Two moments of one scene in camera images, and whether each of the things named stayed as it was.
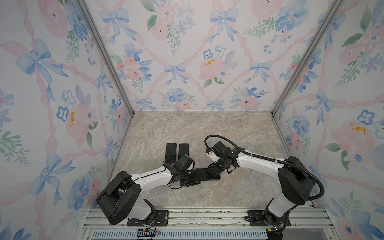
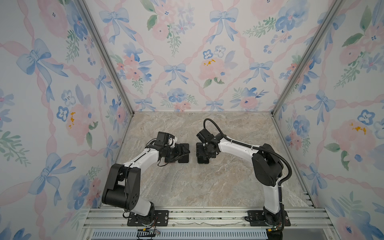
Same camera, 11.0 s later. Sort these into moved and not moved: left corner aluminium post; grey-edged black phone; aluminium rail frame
Moved: grey-edged black phone
Not moved: aluminium rail frame; left corner aluminium post
